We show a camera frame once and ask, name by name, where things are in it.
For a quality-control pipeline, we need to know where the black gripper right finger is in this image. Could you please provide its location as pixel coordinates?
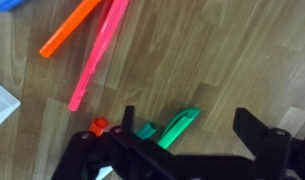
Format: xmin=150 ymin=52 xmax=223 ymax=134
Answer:
xmin=231 ymin=107 xmax=305 ymax=180

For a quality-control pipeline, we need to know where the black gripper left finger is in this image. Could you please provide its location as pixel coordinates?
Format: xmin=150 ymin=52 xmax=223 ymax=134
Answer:
xmin=51 ymin=105 xmax=175 ymax=180

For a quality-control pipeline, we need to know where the all green pen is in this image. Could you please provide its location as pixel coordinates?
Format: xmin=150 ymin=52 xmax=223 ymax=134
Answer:
xmin=157 ymin=106 xmax=202 ymax=150

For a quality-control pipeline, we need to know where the pink pen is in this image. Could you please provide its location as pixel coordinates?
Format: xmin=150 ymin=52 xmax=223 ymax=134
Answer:
xmin=67 ymin=0 xmax=131 ymax=112

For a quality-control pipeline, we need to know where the white square pen box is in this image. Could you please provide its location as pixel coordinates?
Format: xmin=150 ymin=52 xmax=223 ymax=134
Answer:
xmin=0 ymin=77 xmax=22 ymax=133

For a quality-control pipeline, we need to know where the orange pen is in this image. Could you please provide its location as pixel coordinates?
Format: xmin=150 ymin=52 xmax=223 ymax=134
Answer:
xmin=39 ymin=0 xmax=104 ymax=59

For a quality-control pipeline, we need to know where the blue pen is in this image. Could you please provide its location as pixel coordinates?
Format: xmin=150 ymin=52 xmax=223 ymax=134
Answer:
xmin=0 ymin=0 xmax=27 ymax=13

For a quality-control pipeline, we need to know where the small orange cap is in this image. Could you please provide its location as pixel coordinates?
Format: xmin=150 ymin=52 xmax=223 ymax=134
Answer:
xmin=88 ymin=117 xmax=109 ymax=137

